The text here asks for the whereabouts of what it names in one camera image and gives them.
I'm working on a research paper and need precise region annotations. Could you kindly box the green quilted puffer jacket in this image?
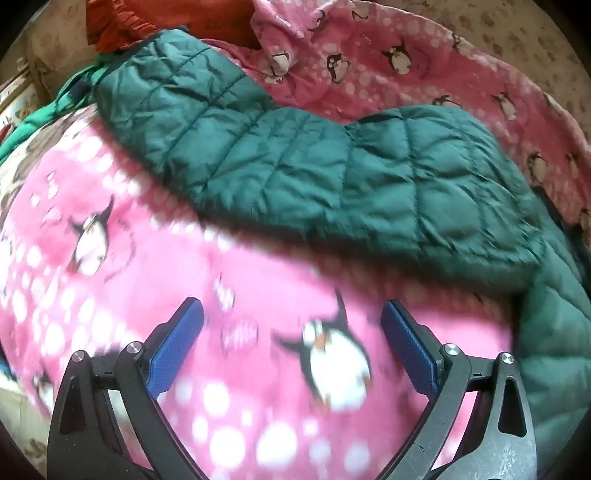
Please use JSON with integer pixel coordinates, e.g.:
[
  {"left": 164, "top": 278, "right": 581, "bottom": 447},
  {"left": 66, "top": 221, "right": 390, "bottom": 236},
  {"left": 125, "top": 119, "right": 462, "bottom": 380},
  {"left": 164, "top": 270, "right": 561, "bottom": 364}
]
[{"left": 95, "top": 30, "right": 590, "bottom": 478}]

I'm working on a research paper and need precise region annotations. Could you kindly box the pink penguin fleece blanket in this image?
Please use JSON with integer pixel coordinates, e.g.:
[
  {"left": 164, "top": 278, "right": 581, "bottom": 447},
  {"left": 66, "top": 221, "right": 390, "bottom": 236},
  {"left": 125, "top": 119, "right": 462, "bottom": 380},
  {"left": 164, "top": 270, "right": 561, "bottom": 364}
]
[{"left": 1, "top": 1, "right": 590, "bottom": 479}]

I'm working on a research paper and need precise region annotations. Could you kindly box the bright green garment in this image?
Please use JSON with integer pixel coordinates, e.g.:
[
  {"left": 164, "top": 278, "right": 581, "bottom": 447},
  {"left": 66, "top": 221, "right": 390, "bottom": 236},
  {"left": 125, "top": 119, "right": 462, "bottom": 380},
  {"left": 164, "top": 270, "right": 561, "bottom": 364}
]
[{"left": 0, "top": 54, "right": 116, "bottom": 163}]

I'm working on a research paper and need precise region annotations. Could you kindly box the floral cream bed headboard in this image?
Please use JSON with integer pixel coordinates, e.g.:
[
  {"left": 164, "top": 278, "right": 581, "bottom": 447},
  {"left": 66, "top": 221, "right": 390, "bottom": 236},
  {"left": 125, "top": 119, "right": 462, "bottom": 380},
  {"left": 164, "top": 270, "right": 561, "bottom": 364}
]
[{"left": 387, "top": 0, "right": 590, "bottom": 134}]

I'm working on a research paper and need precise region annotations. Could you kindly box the red ruffled pillow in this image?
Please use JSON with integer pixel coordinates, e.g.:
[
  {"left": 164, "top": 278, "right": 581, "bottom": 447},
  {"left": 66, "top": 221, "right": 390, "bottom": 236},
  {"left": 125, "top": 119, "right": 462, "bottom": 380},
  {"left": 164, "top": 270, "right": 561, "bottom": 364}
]
[{"left": 86, "top": 0, "right": 259, "bottom": 53}]

